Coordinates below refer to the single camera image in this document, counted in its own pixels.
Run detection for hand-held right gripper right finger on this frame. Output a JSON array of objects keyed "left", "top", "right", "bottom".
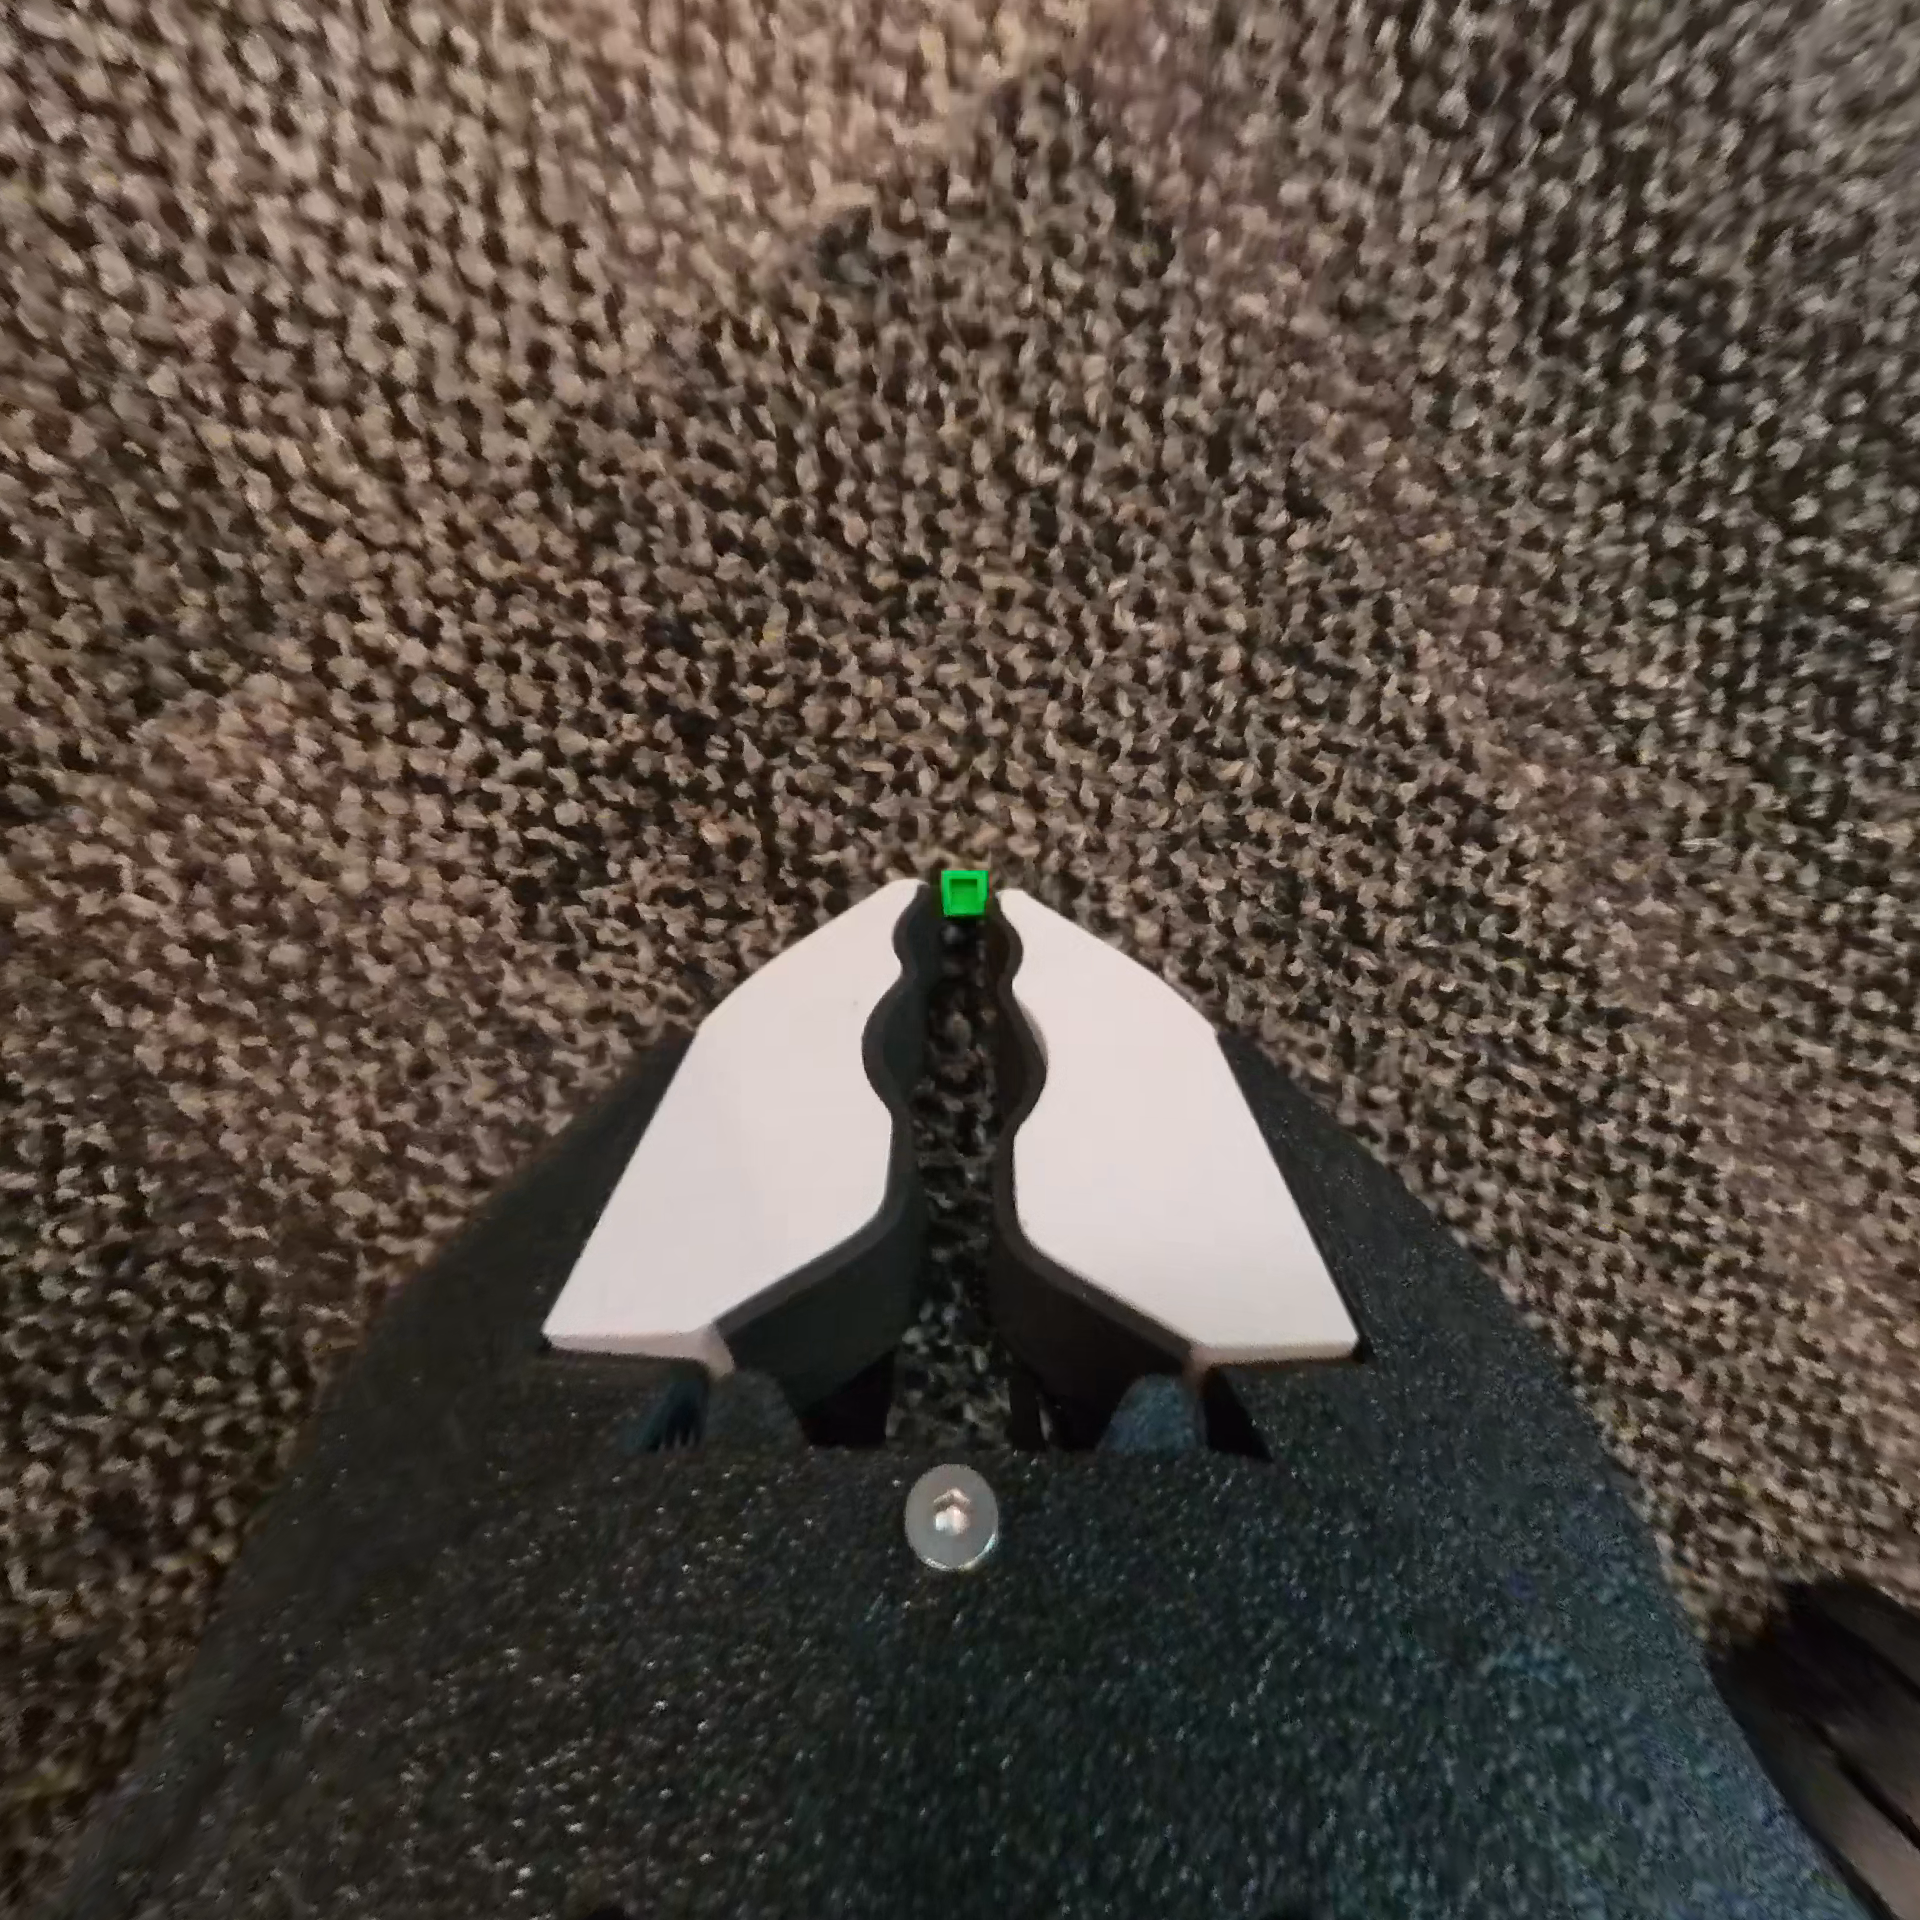
[{"left": 982, "top": 886, "right": 1365, "bottom": 1453}]

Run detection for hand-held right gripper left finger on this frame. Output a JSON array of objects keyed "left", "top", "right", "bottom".
[{"left": 540, "top": 880, "right": 944, "bottom": 1453}]

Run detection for black chair base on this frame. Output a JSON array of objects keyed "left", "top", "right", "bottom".
[{"left": 1709, "top": 1583, "right": 1920, "bottom": 1920}]

